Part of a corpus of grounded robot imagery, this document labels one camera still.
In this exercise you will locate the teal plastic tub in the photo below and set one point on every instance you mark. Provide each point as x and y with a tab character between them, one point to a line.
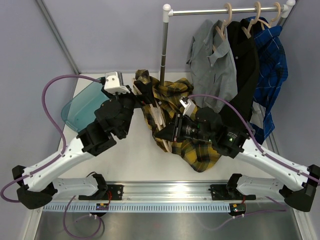
79	111

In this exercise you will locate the wooden hanger of grey shirt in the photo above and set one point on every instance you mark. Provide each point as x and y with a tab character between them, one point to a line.
221	30

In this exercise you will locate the black shirt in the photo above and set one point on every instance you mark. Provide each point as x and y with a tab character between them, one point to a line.
247	65

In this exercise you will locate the aluminium mounting rail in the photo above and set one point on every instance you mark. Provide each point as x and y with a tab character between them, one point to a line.
173	191

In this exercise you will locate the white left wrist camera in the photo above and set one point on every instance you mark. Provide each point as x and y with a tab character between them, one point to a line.
114	83

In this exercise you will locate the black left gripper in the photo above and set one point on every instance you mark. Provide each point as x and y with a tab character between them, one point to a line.
146	96

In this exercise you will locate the wooden hanger of black shirt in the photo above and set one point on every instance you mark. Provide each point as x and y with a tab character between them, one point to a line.
247	30

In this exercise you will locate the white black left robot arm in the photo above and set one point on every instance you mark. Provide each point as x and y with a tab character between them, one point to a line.
41	183

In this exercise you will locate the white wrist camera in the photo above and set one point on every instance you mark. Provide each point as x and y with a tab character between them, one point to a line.
114	83
188	105

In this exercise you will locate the white metal clothes rack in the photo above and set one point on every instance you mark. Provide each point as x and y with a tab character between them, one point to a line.
283	11

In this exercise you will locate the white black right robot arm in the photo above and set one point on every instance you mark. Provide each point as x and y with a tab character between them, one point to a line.
294	183

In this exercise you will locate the yellow plaid shirt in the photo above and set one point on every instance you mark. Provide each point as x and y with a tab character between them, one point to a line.
198	154

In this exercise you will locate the white slotted cable duct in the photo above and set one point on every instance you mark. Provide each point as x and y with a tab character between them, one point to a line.
119	207

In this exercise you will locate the blue plaid shirt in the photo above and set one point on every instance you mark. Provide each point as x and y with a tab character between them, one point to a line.
272	73

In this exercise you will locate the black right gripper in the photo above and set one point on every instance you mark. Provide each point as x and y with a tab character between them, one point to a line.
167	133

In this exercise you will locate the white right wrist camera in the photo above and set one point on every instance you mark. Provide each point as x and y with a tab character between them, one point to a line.
188	105

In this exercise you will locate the grey shirt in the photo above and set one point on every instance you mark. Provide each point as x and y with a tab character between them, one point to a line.
212	66

